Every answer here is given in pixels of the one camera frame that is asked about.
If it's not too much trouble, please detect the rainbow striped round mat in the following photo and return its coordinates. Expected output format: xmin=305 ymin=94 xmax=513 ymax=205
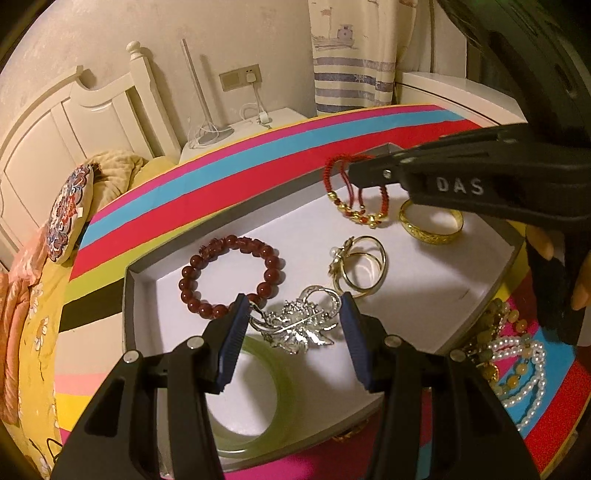
xmin=54 ymin=104 xmax=590 ymax=473

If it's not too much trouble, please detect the white nightstand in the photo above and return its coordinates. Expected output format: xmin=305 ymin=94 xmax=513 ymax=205
xmin=178 ymin=108 xmax=307 ymax=164

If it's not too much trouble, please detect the white charger cable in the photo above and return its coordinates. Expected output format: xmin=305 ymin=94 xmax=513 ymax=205
xmin=239 ymin=80 xmax=274 ymax=130

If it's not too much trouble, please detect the white side desk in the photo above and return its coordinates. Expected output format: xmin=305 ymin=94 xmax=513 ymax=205
xmin=396 ymin=72 xmax=526 ymax=127

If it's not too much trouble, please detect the tan plush pillow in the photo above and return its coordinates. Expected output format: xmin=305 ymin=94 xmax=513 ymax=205
xmin=87 ymin=150 xmax=176 ymax=211

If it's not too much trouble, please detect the yellow floral bedsheet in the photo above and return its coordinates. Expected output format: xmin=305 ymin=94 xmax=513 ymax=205
xmin=1 ymin=261 xmax=71 ymax=479

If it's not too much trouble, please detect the dark red bead bracelet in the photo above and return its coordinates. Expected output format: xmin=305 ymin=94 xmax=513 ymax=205
xmin=178 ymin=234 xmax=284 ymax=320

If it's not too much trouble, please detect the yellow green stone bead bracelet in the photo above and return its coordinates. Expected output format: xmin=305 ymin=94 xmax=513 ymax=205
xmin=464 ymin=297 xmax=532 ymax=398

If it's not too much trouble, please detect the red cord gold bracelet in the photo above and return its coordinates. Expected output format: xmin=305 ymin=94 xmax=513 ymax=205
xmin=323 ymin=153 xmax=391 ymax=230

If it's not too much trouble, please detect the silver leaf brooch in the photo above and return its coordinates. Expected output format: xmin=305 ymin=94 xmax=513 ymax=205
xmin=249 ymin=285 xmax=342 ymax=355

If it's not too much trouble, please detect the pink folded quilt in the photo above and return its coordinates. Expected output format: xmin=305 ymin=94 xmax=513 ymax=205
xmin=0 ymin=225 xmax=47 ymax=425

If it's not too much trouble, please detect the gold bangle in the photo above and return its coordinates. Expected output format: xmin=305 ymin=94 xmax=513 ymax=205
xmin=398 ymin=200 xmax=465 ymax=245

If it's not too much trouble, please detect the grey cardboard tray box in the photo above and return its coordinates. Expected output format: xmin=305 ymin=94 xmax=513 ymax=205
xmin=122 ymin=171 xmax=523 ymax=472

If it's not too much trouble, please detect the green jade bangle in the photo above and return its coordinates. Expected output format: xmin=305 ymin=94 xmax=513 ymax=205
xmin=207 ymin=337 xmax=297 ymax=460

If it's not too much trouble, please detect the striped boat print curtain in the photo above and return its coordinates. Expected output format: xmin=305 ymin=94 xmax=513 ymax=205
xmin=308 ymin=0 xmax=418 ymax=115

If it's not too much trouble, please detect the wall socket with charger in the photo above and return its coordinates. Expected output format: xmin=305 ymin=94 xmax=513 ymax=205
xmin=218 ymin=64 xmax=263 ymax=92

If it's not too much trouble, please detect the right human hand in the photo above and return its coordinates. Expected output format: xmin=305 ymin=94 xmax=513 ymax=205
xmin=525 ymin=225 xmax=591 ymax=311

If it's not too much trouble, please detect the gold interlocked ring brooch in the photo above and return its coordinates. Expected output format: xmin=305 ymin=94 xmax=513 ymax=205
xmin=328 ymin=235 xmax=389 ymax=298

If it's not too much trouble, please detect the white bed headboard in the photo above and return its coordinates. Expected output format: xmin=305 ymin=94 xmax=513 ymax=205
xmin=1 ymin=41 xmax=181 ymax=269

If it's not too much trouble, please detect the embroidered round cushion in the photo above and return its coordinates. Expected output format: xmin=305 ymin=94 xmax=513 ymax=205
xmin=45 ymin=163 xmax=94 ymax=264

